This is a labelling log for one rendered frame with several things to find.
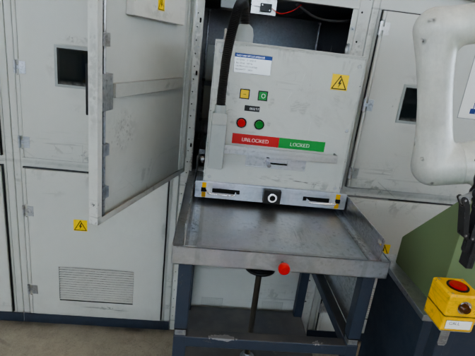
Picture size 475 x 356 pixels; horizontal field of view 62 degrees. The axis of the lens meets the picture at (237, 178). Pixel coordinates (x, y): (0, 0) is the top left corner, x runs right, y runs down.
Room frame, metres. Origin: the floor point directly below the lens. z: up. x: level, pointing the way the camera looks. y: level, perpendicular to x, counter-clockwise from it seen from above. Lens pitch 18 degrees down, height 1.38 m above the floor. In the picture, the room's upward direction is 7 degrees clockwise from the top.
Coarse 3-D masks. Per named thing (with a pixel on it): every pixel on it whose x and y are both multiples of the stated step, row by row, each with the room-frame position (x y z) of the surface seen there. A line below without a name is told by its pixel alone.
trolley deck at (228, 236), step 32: (224, 224) 1.13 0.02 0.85; (256, 224) 1.16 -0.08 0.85; (288, 224) 1.19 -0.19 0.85; (320, 224) 1.22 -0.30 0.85; (192, 256) 0.96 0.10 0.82; (224, 256) 0.97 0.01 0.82; (256, 256) 0.98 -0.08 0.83; (288, 256) 0.98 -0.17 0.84; (320, 256) 0.99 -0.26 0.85; (352, 256) 1.01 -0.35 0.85; (384, 256) 1.04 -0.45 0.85
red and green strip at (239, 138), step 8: (240, 136) 1.31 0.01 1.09; (248, 136) 1.31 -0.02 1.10; (256, 136) 1.31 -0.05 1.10; (264, 136) 1.31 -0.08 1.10; (248, 144) 1.31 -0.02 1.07; (256, 144) 1.31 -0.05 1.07; (264, 144) 1.31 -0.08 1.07; (272, 144) 1.32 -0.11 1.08; (280, 144) 1.32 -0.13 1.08; (288, 144) 1.32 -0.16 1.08; (296, 144) 1.32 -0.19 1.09; (304, 144) 1.33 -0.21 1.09; (312, 144) 1.33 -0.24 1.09; (320, 144) 1.33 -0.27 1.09
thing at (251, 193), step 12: (204, 180) 1.30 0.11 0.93; (216, 192) 1.29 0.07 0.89; (228, 192) 1.30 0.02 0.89; (240, 192) 1.30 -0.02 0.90; (252, 192) 1.30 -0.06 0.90; (288, 192) 1.31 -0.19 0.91; (300, 192) 1.31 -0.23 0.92; (312, 192) 1.32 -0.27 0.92; (324, 192) 1.32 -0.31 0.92; (288, 204) 1.31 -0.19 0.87; (300, 204) 1.32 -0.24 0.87; (312, 204) 1.32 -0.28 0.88
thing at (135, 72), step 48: (96, 0) 1.03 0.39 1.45; (144, 0) 1.25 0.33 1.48; (96, 48) 1.03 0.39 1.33; (144, 48) 1.31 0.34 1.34; (192, 48) 1.62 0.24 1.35; (96, 96) 1.03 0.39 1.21; (144, 96) 1.33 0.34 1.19; (96, 144) 1.03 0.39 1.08; (144, 144) 1.34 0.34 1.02; (96, 192) 1.03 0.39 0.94; (144, 192) 1.29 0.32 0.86
